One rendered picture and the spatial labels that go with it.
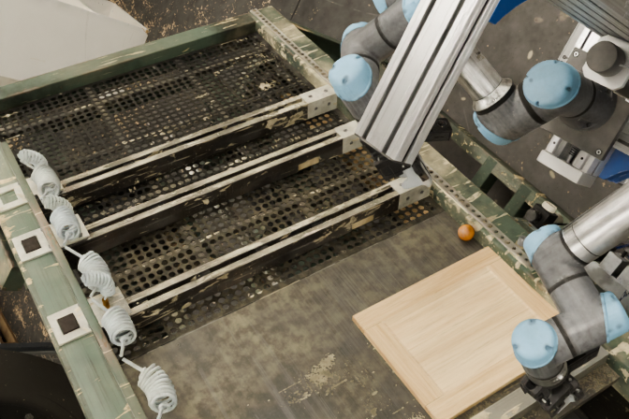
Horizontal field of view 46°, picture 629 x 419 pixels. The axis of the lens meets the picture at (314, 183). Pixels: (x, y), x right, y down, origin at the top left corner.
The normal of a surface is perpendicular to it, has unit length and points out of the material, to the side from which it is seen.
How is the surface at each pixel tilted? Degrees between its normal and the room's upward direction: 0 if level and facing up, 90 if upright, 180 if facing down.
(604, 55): 0
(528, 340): 28
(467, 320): 55
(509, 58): 0
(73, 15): 90
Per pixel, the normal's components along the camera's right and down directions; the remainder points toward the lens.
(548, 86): -0.59, -0.18
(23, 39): 0.59, 0.48
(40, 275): 0.02, -0.73
